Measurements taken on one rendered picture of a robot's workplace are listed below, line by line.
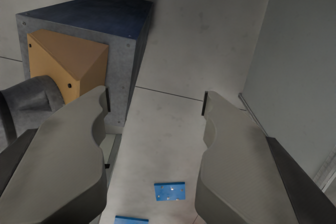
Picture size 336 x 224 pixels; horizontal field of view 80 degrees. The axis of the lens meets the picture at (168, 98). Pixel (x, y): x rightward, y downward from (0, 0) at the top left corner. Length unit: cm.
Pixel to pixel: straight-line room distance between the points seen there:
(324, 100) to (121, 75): 85
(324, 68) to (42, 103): 104
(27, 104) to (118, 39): 26
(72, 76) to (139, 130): 165
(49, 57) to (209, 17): 128
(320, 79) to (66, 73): 100
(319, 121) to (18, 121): 107
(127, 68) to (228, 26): 116
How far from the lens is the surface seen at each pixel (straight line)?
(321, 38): 115
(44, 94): 46
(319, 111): 111
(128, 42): 56
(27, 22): 64
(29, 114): 45
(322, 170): 111
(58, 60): 45
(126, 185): 265
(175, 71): 167
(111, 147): 195
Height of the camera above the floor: 154
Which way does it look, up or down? 59 degrees down
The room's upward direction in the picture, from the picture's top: 178 degrees clockwise
